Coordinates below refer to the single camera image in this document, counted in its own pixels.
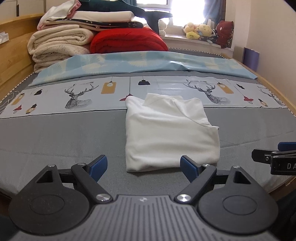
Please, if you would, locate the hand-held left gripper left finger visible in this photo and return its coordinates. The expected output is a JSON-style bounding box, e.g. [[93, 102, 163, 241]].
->
[[23, 155, 114, 205]]

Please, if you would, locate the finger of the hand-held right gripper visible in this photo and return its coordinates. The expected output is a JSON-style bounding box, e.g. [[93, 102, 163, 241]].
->
[[277, 142, 296, 151], [252, 149, 274, 165]]

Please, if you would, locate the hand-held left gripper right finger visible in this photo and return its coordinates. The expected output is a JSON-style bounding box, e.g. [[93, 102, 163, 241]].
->
[[174, 156, 257, 205]]

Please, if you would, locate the white shirt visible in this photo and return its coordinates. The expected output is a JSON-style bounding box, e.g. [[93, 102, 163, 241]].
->
[[125, 93, 221, 173]]

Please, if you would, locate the deer printed sheet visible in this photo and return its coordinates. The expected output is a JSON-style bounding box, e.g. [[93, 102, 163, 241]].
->
[[0, 75, 287, 118]]

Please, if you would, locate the purple box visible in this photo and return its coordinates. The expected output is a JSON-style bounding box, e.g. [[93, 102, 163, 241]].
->
[[243, 47, 260, 72]]

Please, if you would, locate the light blue patterned sheet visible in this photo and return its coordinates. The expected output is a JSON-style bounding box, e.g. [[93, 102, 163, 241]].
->
[[29, 50, 258, 87]]

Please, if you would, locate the white window sill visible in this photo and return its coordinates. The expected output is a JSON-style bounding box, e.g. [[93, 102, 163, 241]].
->
[[163, 34, 234, 55]]

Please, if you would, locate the dark red cushion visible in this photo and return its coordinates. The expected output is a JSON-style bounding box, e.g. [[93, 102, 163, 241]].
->
[[216, 20, 234, 49]]

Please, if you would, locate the red folded quilt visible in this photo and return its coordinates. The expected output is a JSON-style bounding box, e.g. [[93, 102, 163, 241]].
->
[[90, 27, 169, 54]]

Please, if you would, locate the cream folded blanket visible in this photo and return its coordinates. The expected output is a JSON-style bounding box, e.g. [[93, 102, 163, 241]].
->
[[27, 24, 96, 74]]

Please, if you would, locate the yellow-headed plush doll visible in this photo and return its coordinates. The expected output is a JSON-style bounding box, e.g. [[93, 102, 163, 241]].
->
[[198, 23, 218, 43]]

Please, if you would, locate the yellow plush toy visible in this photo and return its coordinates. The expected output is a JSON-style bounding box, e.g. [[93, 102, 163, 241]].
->
[[184, 22, 201, 40]]

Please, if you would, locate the small white plush toy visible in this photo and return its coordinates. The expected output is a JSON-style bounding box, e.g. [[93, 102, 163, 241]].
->
[[158, 19, 167, 36]]

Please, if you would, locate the white folded quilt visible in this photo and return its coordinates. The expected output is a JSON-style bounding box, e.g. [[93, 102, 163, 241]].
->
[[69, 10, 137, 24]]

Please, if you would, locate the blue curtain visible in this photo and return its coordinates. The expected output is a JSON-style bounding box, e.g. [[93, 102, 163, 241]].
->
[[203, 0, 228, 24]]

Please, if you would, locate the window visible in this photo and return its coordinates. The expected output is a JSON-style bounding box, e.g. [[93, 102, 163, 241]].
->
[[136, 0, 208, 27]]

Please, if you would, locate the dark teal shark plush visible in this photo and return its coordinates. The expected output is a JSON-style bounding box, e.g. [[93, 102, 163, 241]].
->
[[79, 0, 173, 35]]

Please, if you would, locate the white and pink cloth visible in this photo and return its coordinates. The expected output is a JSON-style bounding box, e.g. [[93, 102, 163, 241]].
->
[[37, 0, 82, 30]]

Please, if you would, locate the wooden bed frame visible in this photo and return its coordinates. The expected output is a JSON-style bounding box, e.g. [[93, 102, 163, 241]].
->
[[0, 13, 296, 197]]

